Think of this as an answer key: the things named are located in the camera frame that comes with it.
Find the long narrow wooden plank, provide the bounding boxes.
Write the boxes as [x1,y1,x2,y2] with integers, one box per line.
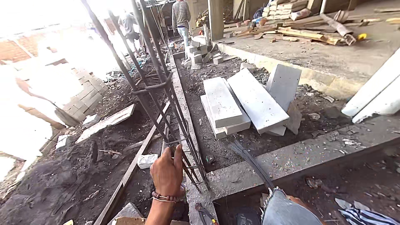
[93,96,173,225]

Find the small white block chunk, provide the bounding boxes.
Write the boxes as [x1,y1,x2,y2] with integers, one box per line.
[137,154,159,169]

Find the brown flat board piece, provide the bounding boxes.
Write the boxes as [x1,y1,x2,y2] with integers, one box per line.
[112,216,147,225]

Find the shovel with wooden handle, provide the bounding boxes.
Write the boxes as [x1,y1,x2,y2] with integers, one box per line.
[16,77,79,128]

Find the flat whitish board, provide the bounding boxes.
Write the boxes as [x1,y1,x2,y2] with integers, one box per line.
[75,104,136,144]

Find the grey concrete slab piece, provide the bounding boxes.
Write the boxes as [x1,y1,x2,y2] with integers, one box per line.
[107,202,144,225]

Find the pincers with orange-tipped handles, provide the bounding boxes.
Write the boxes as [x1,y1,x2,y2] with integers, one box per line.
[195,203,219,225]

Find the person's left hand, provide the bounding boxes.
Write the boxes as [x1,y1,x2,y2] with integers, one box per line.
[150,144,185,198]

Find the pale concrete curb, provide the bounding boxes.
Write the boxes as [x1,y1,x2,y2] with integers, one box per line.
[216,42,365,101]

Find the person's left forearm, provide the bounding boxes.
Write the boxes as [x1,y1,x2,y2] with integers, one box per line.
[145,191,177,225]

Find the square concrete pillar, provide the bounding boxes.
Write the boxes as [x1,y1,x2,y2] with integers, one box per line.
[207,0,224,41]

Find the tangled blue hose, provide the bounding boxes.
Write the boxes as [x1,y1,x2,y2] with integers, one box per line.
[129,56,152,76]

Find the black flat object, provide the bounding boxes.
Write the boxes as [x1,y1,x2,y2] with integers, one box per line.
[236,213,262,225]

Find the stack of grey bricks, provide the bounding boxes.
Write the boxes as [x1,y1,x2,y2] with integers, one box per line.
[62,67,109,122]

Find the white round pipes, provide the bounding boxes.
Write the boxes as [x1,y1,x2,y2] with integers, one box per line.
[341,47,400,124]

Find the pile of grey concrete blocks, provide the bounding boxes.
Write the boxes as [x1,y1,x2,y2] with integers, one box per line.
[182,35,225,70]

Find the steel rebar column cage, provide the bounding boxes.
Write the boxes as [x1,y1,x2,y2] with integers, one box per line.
[81,0,210,192]

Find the grey concrete foundation beam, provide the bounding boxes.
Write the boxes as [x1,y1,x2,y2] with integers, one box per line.
[169,54,400,225]

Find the bundle of thin steel wires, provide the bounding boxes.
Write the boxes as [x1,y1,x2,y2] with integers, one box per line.
[229,140,275,190]

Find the pile of wooden boards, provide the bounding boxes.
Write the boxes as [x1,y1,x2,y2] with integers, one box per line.
[236,19,357,46]

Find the pile of white blocks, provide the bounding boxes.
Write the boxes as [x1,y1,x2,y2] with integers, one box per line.
[200,64,303,140]

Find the stack of sacks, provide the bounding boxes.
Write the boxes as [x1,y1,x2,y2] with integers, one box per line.
[262,0,311,21]

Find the white rubble block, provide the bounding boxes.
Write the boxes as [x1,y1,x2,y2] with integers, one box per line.
[56,134,75,150]
[82,114,101,128]

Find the long grey pipe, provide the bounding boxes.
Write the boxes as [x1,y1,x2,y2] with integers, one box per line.
[320,0,357,46]

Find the blue white striped cloth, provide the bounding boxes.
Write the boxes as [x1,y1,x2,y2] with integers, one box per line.
[335,198,400,225]

